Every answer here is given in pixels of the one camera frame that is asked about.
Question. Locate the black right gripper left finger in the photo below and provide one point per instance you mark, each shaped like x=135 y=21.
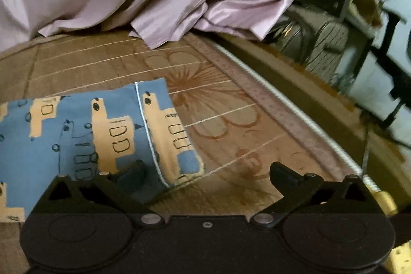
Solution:
x=103 y=193

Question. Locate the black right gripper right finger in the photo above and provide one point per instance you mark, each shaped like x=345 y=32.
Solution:
x=311 y=192

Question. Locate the blue patterned pants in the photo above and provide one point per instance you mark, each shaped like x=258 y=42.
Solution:
x=133 y=131

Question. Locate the brown bamboo bed mat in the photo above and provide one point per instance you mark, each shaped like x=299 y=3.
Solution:
x=234 y=137

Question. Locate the black office chair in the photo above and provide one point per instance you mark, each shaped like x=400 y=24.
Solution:
x=399 y=77

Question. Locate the wooden bed frame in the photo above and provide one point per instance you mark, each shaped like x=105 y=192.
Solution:
x=328 y=125

